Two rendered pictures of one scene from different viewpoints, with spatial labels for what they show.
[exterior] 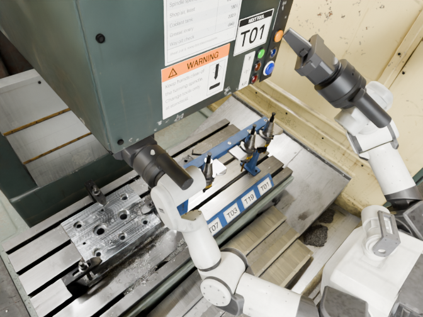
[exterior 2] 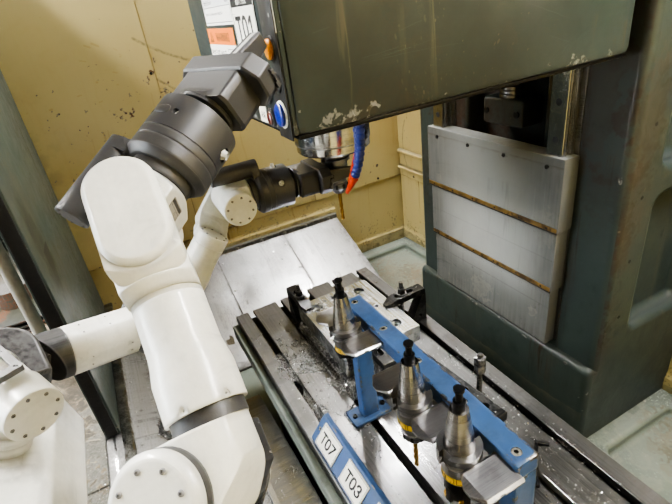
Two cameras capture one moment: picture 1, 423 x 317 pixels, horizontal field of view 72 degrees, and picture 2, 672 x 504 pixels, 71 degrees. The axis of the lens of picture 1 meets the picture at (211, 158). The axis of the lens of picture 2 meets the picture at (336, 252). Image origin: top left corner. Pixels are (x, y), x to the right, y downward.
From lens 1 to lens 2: 117 cm
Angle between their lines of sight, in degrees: 84
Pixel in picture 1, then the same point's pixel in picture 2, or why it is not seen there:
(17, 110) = (444, 163)
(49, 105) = (468, 180)
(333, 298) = (27, 355)
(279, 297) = (88, 322)
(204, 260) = not seen: hidden behind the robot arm
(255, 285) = (123, 314)
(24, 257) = (346, 281)
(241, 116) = not seen: outside the picture
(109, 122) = not seen: hidden behind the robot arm
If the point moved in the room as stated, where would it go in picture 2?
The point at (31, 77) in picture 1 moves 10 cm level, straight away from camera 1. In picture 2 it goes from (463, 135) to (496, 127)
